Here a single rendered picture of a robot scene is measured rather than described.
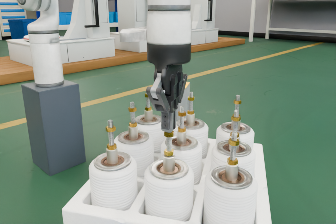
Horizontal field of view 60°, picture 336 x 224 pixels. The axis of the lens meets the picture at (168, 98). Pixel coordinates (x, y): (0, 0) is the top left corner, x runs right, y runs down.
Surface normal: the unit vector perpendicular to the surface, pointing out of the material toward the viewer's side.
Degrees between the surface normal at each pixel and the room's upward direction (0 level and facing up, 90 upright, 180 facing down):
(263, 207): 0
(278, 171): 0
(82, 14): 90
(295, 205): 0
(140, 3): 90
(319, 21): 90
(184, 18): 81
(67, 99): 90
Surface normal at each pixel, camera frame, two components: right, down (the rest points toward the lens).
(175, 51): 0.25, 0.29
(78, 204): 0.00, -0.96
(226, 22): -0.69, 0.22
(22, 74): 0.73, 0.20
